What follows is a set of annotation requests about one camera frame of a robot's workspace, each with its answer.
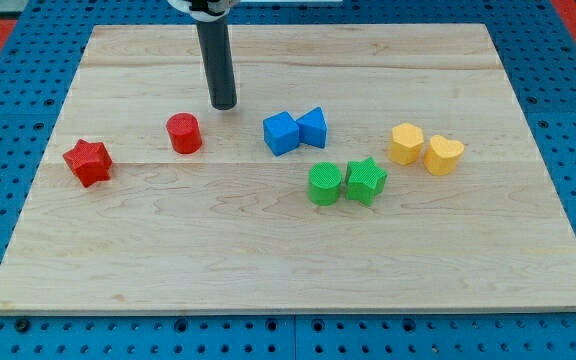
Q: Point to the light wooden board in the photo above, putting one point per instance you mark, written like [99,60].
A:
[229,229]

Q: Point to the blue cube block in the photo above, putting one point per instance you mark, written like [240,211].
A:
[281,133]

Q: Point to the blue triangle block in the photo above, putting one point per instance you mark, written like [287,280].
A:
[313,128]

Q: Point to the green cylinder block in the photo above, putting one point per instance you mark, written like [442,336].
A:
[324,183]

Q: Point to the red cylinder block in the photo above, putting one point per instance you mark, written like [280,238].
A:
[184,133]

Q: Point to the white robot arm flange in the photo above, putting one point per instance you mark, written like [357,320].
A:
[204,10]

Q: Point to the yellow hexagon block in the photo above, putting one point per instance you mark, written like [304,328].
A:
[407,140]

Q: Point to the red star block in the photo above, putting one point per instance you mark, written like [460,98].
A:
[90,162]

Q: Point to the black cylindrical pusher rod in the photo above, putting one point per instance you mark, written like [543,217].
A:
[218,65]

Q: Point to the green star block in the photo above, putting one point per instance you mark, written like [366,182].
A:
[364,180]

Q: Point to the yellow heart block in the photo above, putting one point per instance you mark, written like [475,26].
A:
[442,155]

